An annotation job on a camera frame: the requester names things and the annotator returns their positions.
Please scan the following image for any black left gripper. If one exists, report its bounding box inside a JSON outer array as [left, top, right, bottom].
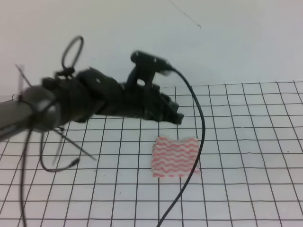
[[104, 81, 184, 124]]

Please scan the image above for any pink wavy striped towel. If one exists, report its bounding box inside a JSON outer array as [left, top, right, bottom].
[[151, 136, 199, 178]]

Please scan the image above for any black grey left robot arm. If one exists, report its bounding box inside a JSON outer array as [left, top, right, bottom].
[[0, 51, 184, 140]]

